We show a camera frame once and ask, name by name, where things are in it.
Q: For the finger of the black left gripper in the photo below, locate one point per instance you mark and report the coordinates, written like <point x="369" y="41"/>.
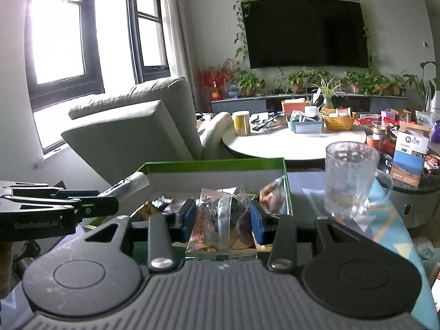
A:
<point x="89" y="198"/>

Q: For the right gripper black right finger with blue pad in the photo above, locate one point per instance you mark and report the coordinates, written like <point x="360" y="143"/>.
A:
<point x="278" y="231"/>

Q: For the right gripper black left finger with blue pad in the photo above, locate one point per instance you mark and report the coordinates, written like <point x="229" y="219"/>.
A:
<point x="166" y="229"/>

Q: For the silver foil snack stick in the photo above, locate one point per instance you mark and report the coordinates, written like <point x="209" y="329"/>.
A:
<point x="126" y="187"/>

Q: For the clear orange snack packet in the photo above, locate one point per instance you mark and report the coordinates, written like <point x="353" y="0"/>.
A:
<point x="222" y="230"/>

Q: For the orange snack bag in box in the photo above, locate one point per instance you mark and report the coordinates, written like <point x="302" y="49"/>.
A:
<point x="273" y="197"/>

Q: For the green snack box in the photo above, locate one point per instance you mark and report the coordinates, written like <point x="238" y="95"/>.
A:
<point x="181" y="181"/>

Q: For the clear glass mug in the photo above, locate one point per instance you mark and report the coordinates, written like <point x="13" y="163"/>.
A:
<point x="353" y="181"/>

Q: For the white round table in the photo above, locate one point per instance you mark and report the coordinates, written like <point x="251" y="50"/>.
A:
<point x="283" y="143"/>

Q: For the white cushion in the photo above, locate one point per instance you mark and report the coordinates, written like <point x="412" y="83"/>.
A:
<point x="211" y="132"/>

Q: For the grey sofa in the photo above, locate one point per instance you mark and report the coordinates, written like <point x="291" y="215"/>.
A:
<point x="154" y="122"/>

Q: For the yellow tin can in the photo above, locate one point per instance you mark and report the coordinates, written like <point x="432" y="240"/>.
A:
<point x="241" y="123"/>

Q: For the blue plastic basket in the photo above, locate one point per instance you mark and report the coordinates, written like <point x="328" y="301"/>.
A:
<point x="301" y="124"/>

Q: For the yellow woven basket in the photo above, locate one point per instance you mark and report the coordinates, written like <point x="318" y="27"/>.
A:
<point x="337" y="123"/>

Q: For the spider plant in pot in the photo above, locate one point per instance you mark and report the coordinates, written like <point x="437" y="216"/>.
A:
<point x="324" y="90"/>

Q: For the green potted plant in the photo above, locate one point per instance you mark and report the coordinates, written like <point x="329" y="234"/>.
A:
<point x="248" y="83"/>

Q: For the blue white carton box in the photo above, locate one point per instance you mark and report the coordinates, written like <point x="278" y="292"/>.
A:
<point x="410" y="152"/>

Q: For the red flower decoration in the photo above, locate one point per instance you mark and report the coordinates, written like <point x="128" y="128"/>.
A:
<point x="214" y="80"/>

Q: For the black framed window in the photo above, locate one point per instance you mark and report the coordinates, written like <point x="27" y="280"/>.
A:
<point x="64" y="47"/>

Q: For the black wall television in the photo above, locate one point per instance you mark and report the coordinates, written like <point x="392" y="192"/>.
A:
<point x="305" y="33"/>

